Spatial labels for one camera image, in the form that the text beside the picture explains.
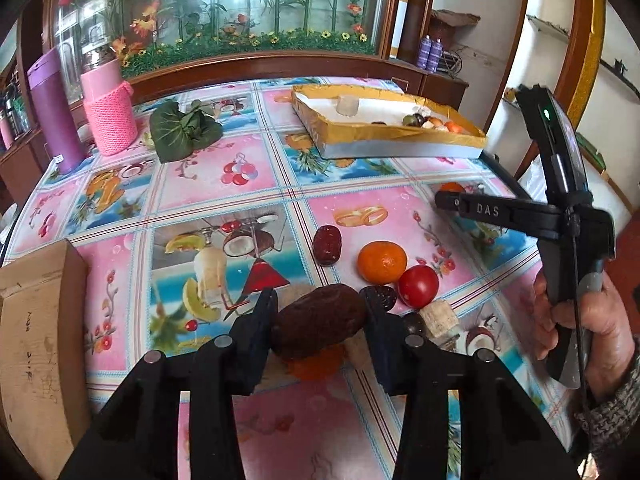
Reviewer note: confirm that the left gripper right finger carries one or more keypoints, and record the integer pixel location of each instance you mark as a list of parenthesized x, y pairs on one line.
[(503, 434)]

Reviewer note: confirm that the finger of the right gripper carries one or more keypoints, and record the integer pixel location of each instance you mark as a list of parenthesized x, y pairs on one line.
[(533, 219)]

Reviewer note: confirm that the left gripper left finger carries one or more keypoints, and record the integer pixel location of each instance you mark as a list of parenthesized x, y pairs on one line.
[(135, 435)]

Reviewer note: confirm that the red tomato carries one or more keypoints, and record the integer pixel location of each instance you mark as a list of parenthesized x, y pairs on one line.
[(418, 286)]

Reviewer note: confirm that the large red jujube date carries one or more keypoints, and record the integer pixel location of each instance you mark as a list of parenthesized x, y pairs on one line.
[(326, 316)]

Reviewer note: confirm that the mandarin orange far right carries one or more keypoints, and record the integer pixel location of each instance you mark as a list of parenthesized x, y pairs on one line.
[(454, 187)]

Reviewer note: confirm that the mandarin orange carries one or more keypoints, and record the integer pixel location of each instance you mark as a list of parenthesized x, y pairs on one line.
[(381, 262), (454, 187), (325, 363)]

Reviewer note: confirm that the brown cardboard tray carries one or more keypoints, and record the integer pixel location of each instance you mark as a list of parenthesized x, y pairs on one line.
[(44, 399)]

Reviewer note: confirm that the wooden cabinet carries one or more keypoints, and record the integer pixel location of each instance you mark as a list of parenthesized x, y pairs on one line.
[(440, 88)]

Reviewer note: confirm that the mandarin orange centre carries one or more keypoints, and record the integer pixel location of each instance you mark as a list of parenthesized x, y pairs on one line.
[(381, 262)]

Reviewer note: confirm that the dark wrinkled date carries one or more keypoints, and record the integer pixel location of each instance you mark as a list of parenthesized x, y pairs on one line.
[(381, 295)]

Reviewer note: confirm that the mandarin orange front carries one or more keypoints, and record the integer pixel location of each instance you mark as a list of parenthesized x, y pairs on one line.
[(325, 363)]

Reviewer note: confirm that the purple cans on cabinet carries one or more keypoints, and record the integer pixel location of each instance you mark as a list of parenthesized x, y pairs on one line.
[(429, 54)]

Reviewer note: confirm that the small red date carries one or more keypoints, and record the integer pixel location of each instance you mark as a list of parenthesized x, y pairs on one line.
[(327, 245)]

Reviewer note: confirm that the yellow gift box tray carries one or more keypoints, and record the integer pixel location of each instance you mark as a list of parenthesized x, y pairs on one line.
[(347, 121)]

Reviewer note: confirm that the floral fruit print tablecloth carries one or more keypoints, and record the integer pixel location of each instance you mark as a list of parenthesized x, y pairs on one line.
[(177, 252)]

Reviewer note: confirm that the green leafy vegetable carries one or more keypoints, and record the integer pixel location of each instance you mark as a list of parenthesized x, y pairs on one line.
[(177, 133)]

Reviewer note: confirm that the pink knitted sleeve bottle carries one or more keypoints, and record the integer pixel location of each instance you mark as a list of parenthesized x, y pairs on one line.
[(107, 101)]

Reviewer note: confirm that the purple thermos bottle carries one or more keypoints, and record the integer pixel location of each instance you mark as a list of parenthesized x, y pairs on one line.
[(53, 114)]

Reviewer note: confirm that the glass floral partition screen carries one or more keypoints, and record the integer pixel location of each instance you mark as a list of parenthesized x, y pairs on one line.
[(147, 35)]

